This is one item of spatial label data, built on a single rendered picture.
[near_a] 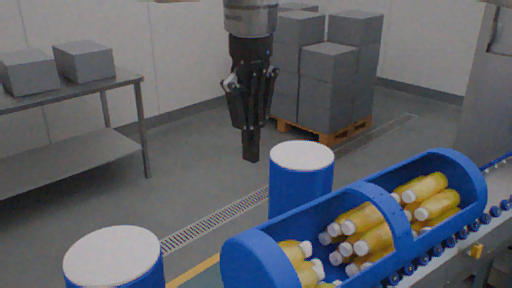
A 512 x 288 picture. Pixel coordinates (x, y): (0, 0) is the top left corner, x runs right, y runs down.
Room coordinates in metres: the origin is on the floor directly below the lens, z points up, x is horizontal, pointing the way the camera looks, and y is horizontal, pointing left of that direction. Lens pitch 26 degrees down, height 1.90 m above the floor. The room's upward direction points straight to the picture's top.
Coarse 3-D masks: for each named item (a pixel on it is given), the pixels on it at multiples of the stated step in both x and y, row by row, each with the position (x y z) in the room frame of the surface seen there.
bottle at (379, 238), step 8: (384, 224) 1.07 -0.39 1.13; (368, 232) 1.04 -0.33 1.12; (376, 232) 1.03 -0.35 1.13; (384, 232) 1.04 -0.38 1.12; (360, 240) 1.02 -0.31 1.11; (368, 240) 1.01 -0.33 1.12; (376, 240) 1.01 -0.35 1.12; (384, 240) 1.02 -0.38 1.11; (392, 240) 1.03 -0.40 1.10; (368, 248) 0.99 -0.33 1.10; (376, 248) 1.00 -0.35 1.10; (384, 248) 1.01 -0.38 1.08
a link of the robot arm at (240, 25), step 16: (224, 0) 0.72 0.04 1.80; (240, 0) 0.70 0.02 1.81; (256, 0) 0.69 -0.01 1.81; (272, 0) 0.71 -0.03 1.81; (224, 16) 0.72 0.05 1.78; (240, 16) 0.70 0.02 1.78; (256, 16) 0.69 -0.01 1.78; (272, 16) 0.71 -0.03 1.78; (240, 32) 0.70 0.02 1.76; (256, 32) 0.69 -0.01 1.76; (272, 32) 0.71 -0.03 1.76
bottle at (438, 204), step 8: (440, 192) 1.26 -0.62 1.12; (448, 192) 1.25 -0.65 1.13; (456, 192) 1.26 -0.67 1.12; (424, 200) 1.22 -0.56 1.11; (432, 200) 1.20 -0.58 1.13; (440, 200) 1.21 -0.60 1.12; (448, 200) 1.22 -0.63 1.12; (456, 200) 1.23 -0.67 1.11; (424, 208) 1.18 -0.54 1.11; (432, 208) 1.17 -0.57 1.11; (440, 208) 1.18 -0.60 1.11; (448, 208) 1.20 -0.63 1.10; (432, 216) 1.17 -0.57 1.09
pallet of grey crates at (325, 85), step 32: (288, 32) 4.26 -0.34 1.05; (320, 32) 4.38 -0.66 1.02; (352, 32) 4.23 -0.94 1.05; (288, 64) 4.25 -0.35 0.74; (320, 64) 3.97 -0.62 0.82; (352, 64) 4.09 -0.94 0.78; (288, 96) 4.25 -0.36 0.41; (320, 96) 3.97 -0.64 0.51; (352, 96) 4.14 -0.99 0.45; (288, 128) 4.31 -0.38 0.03; (320, 128) 3.94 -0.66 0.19; (352, 128) 4.17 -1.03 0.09
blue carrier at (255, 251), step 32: (416, 160) 1.44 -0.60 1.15; (448, 160) 1.36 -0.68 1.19; (352, 192) 1.10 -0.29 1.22; (384, 192) 1.08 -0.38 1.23; (480, 192) 1.22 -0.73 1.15; (288, 224) 1.08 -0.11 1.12; (320, 224) 1.16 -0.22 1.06; (448, 224) 1.10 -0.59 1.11; (224, 256) 0.92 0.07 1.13; (256, 256) 0.81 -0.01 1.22; (320, 256) 1.10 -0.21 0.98; (416, 256) 1.03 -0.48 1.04
